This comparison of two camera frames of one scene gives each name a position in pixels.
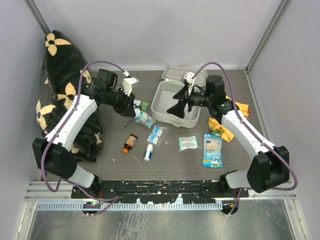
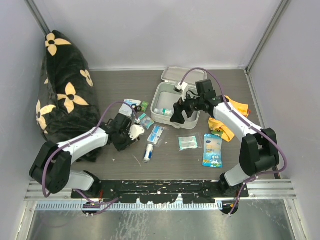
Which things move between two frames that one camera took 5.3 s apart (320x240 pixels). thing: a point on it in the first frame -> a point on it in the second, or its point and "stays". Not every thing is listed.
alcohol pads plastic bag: x=155 y=136 stays
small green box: x=144 y=106 stays
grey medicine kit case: x=175 y=80 stays
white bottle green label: x=138 y=113 -> x=163 y=111
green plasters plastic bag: x=188 y=142 stays
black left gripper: x=127 y=108 -> x=120 y=147
